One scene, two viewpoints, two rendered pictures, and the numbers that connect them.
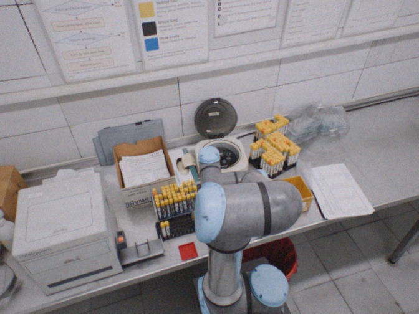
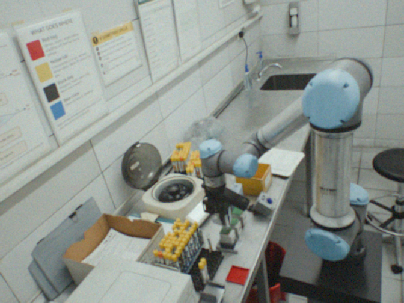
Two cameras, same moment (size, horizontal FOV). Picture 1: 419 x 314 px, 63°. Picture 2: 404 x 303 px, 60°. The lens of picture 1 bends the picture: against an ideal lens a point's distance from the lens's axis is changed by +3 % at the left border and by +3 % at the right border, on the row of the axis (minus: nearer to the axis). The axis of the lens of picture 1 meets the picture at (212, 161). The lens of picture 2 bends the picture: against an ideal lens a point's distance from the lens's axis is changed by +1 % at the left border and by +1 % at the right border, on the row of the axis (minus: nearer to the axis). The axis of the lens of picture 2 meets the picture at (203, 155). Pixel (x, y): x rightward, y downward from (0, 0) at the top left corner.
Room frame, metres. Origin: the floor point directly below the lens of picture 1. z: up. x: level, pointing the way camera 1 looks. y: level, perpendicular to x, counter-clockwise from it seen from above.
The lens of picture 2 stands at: (0.09, 0.70, 1.84)
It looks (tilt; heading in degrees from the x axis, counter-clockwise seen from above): 29 degrees down; 318
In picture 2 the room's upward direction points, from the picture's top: 11 degrees counter-clockwise
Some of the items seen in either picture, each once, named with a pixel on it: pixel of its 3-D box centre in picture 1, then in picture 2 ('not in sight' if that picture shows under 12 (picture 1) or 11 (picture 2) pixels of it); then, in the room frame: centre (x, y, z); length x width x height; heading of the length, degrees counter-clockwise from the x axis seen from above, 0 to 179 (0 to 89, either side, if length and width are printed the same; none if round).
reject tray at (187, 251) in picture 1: (187, 251); (237, 275); (0.69, 0.10, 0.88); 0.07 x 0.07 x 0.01; 18
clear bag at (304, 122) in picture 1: (302, 118); (195, 137); (1.44, -0.49, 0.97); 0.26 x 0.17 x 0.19; 124
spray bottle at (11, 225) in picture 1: (4, 233); not in sight; (0.71, 0.79, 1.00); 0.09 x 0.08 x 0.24; 18
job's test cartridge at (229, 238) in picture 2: not in sight; (228, 237); (0.80, 0.01, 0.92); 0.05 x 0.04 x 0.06; 20
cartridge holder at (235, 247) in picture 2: not in sight; (228, 243); (0.80, 0.01, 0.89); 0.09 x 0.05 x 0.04; 20
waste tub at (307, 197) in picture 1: (291, 195); (254, 178); (0.94, -0.36, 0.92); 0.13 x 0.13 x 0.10; 16
